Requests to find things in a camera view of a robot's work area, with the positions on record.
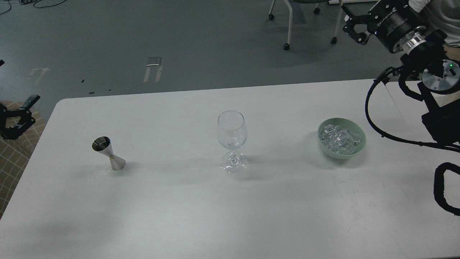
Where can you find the beige checkered sofa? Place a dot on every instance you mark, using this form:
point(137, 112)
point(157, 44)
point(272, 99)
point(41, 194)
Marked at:
point(14, 157)

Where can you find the white rolling chair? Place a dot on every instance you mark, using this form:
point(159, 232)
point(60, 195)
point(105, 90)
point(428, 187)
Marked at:
point(297, 16)

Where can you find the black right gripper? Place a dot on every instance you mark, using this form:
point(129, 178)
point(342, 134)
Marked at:
point(395, 25)

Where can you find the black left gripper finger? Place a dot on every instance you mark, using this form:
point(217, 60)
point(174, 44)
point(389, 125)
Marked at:
point(24, 114)

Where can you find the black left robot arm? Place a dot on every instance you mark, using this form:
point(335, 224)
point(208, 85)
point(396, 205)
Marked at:
point(24, 114)

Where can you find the clear ice cubes pile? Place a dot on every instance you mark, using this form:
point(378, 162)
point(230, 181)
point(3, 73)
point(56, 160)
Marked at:
point(340, 140)

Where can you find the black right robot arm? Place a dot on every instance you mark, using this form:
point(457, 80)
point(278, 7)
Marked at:
point(425, 67)

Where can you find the green bowl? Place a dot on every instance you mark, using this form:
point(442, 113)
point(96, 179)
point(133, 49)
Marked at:
point(345, 123)

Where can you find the clear wine glass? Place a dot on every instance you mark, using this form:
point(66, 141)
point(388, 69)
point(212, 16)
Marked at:
point(232, 135)

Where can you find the seated person white shirt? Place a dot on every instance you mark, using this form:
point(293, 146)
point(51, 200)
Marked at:
point(445, 16)

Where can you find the steel cocktail jigger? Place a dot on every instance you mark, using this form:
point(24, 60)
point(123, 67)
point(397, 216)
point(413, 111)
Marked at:
point(102, 145)

